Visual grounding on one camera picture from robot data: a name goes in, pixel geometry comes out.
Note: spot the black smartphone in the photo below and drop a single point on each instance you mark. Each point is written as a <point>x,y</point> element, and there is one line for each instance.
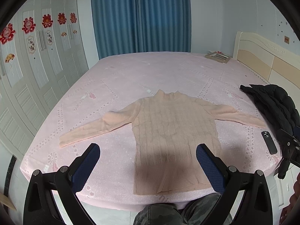
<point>269,142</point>

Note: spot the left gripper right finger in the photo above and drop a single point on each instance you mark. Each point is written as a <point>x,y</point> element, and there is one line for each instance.
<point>255,206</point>

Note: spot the black puffer jacket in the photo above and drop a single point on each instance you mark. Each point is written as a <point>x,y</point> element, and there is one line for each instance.
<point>279,109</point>

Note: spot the person's right hand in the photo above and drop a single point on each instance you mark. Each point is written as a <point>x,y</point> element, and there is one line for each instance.
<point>293,199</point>

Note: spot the cream wooden headboard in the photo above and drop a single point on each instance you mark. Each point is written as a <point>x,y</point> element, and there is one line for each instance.
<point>273,63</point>

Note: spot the pink bed with patterned sheet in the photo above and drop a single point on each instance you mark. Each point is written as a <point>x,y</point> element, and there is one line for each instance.
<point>112,84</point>

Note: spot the camouflage trousers legs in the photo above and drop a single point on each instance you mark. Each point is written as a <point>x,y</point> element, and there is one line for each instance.
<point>194,212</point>

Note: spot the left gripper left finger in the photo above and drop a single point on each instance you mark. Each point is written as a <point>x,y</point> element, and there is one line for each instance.
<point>40,206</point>

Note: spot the blue curtain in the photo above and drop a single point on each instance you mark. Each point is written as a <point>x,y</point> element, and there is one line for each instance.
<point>131,26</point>

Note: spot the pink knitted sweater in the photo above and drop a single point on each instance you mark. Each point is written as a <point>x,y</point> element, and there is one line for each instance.
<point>167,129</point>

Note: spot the white wardrobe with red decorations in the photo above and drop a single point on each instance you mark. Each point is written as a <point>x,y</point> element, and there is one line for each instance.
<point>42,56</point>

